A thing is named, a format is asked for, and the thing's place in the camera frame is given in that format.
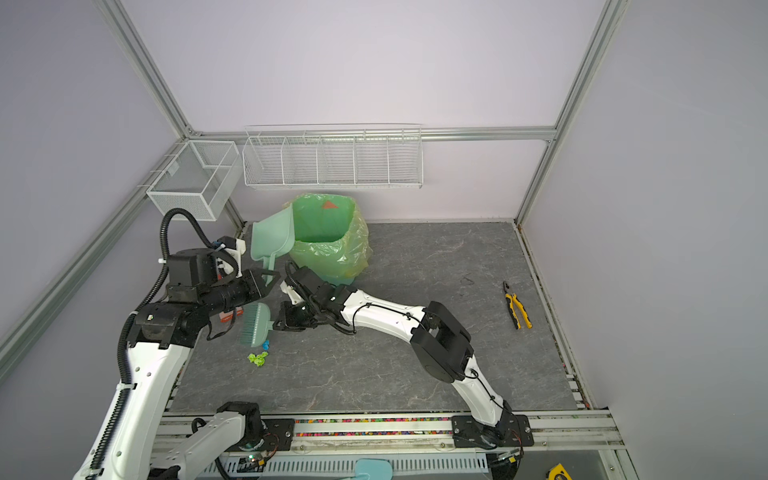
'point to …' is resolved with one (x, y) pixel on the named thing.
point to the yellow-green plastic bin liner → (347, 258)
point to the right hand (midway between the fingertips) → (271, 331)
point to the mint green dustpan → (272, 236)
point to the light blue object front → (377, 468)
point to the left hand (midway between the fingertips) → (275, 280)
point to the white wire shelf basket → (345, 156)
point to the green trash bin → (324, 217)
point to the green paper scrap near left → (259, 359)
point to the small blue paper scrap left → (266, 344)
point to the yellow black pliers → (515, 307)
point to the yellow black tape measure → (558, 469)
